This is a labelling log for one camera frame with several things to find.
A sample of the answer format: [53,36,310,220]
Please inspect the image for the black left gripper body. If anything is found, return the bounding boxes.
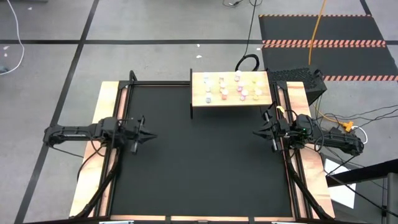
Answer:
[119,115,147,154]

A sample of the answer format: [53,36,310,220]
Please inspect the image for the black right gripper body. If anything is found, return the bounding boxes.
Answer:
[263,110,294,153]

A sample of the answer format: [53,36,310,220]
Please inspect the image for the black perforated computer case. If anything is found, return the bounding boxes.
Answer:
[266,67,328,105]

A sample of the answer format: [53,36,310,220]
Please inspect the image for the white paper sheet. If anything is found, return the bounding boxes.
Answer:
[323,158,357,209]

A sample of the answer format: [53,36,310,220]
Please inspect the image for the black stand beam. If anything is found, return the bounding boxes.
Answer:
[326,158,398,187]

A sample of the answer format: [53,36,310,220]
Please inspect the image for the black floor mat orange stripes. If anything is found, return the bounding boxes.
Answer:
[258,14,398,82]

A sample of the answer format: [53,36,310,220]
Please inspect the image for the black table frame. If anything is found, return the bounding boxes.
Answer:
[70,70,335,224]

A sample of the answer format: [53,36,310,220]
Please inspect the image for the wooden shelf black metal frame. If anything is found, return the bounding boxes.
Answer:
[189,68,274,119]

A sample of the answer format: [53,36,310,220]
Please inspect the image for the black floor cable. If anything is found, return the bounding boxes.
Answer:
[234,0,261,72]

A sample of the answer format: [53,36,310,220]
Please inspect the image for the yellow hanging cable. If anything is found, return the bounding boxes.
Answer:
[307,0,328,66]

